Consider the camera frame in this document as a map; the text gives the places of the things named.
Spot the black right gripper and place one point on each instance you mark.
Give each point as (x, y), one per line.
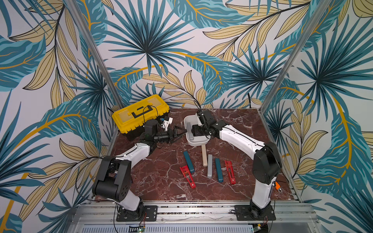
(195, 129)

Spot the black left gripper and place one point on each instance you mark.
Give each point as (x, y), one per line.
(172, 136)

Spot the white plastic storage box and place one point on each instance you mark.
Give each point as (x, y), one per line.
(198, 140)

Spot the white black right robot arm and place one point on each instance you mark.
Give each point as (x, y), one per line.
(266, 160)

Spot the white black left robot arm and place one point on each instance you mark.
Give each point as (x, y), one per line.
(113, 179)

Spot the beige wooden block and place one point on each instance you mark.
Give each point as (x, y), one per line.
(204, 155)

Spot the teal block left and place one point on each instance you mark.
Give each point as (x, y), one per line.
(189, 162)

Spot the teal block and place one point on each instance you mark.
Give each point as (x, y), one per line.
(218, 170)
(189, 162)

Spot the red clip tool left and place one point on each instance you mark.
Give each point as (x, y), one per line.
(187, 174)

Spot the red clip tool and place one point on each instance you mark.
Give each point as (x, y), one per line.
(230, 171)
(187, 174)

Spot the red clip tool right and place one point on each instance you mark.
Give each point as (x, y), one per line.
(230, 171)

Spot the teal block right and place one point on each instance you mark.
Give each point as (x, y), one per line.
(218, 170)

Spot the yellow black toolbox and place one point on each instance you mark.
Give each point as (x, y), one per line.
(134, 116)

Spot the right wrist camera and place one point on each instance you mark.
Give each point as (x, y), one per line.
(206, 117)

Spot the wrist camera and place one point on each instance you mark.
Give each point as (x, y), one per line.
(206, 117)
(151, 126)

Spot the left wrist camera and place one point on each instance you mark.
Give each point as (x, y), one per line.
(151, 126)

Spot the left aluminium corner post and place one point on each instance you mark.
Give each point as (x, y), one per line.
(79, 19)

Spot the aluminium corner post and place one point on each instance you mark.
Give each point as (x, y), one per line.
(314, 19)
(79, 19)

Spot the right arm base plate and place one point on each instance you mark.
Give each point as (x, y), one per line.
(253, 213)

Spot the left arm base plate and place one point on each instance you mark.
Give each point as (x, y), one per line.
(146, 213)

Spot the aluminium front rail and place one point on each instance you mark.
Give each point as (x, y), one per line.
(196, 217)

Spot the right aluminium corner post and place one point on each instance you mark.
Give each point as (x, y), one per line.
(314, 19)

